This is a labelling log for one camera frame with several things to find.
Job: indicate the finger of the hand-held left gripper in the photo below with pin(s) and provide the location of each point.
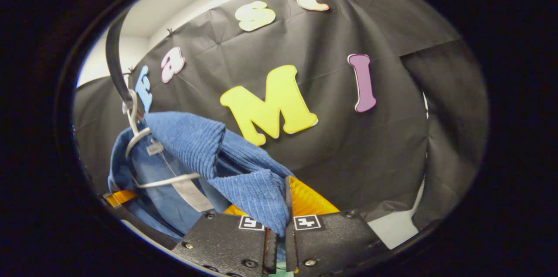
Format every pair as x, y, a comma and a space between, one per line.
120, 197

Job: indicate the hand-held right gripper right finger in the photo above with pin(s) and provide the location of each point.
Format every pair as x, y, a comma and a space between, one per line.
289, 207

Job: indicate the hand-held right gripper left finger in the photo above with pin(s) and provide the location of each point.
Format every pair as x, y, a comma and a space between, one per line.
222, 242

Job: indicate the green laundry hamper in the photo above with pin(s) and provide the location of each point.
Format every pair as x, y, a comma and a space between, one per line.
281, 268

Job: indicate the white plastic clothes hanger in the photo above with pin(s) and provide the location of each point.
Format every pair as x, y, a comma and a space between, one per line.
135, 137

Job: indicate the black backdrop cloth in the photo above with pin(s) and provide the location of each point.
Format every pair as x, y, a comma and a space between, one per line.
348, 146

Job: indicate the black clothes rail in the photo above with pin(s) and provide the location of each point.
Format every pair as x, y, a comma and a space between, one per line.
113, 59

